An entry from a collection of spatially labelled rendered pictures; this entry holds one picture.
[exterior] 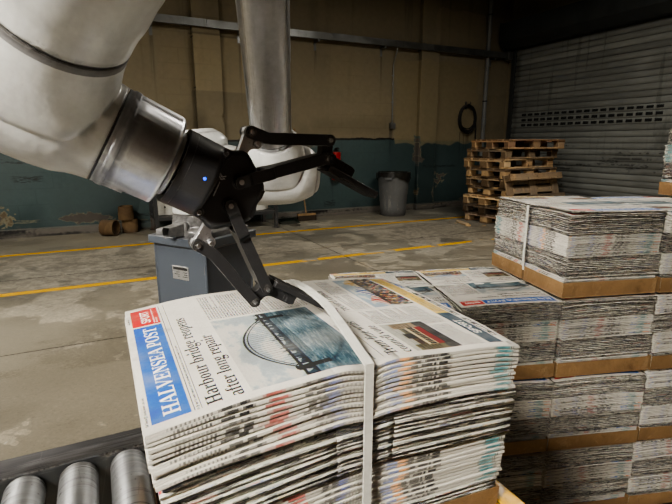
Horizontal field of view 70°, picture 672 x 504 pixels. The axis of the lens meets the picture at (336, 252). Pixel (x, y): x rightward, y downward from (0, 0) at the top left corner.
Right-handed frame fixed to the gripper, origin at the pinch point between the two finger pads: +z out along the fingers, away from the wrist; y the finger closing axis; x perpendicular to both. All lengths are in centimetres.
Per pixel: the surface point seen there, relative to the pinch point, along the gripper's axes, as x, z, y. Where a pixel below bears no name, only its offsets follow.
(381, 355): 12.3, 2.6, 8.2
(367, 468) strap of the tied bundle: 13.8, 5.7, 18.7
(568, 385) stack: -31, 103, 8
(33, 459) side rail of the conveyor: -23, -17, 46
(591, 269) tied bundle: -31, 90, -23
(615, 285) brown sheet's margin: -28, 98, -22
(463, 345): 12.8, 11.5, 4.2
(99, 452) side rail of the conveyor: -20.9, -9.7, 42.0
